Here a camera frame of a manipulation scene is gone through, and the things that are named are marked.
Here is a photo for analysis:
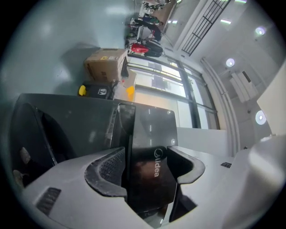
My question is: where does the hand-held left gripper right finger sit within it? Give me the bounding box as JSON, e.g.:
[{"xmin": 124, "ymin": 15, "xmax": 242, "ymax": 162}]
[{"xmin": 160, "ymin": 134, "xmax": 286, "ymax": 229}]

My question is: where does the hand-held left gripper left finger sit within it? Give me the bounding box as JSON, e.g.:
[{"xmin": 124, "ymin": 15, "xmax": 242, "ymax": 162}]
[{"xmin": 21, "ymin": 146, "xmax": 157, "ymax": 229}]

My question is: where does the glossy black detergent drawer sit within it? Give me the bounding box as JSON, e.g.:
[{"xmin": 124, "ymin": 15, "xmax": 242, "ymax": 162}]
[{"xmin": 130, "ymin": 104, "xmax": 179, "ymax": 213}]

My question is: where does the dark grey washing machine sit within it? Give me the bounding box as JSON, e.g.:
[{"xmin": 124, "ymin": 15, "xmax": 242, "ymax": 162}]
[{"xmin": 10, "ymin": 93, "xmax": 179, "ymax": 226}]

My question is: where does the white ceiling pipe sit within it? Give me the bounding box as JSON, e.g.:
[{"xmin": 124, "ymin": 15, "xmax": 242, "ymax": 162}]
[{"xmin": 200, "ymin": 57, "xmax": 241, "ymax": 156}]

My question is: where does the black case with yellow latch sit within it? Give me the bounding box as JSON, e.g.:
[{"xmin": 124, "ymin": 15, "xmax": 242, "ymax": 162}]
[{"xmin": 78, "ymin": 80, "xmax": 115, "ymax": 100}]

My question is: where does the white cabinet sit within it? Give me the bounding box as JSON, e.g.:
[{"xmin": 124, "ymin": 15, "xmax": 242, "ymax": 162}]
[{"xmin": 256, "ymin": 62, "xmax": 286, "ymax": 136}]

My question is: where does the white ceiling air conditioner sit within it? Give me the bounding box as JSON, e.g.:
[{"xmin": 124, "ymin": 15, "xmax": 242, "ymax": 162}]
[{"xmin": 230, "ymin": 70, "xmax": 259, "ymax": 103}]

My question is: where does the black-framed glass window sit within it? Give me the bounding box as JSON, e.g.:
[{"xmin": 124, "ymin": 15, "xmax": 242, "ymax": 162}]
[{"xmin": 126, "ymin": 55, "xmax": 221, "ymax": 130}]

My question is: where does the brown cardboard box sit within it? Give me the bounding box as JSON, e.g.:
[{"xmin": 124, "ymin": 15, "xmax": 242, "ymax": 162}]
[{"xmin": 84, "ymin": 48, "xmax": 128, "ymax": 82}]

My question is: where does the red bag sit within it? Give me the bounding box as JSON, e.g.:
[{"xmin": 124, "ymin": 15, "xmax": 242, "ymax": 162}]
[{"xmin": 131, "ymin": 42, "xmax": 148, "ymax": 54}]

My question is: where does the black suitcase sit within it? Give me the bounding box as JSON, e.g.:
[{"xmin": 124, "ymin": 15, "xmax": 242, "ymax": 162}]
[{"xmin": 143, "ymin": 40, "xmax": 164, "ymax": 58}]

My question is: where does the black ceiling grille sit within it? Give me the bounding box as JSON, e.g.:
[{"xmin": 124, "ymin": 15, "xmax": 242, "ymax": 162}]
[{"xmin": 181, "ymin": 0, "xmax": 231, "ymax": 56}]

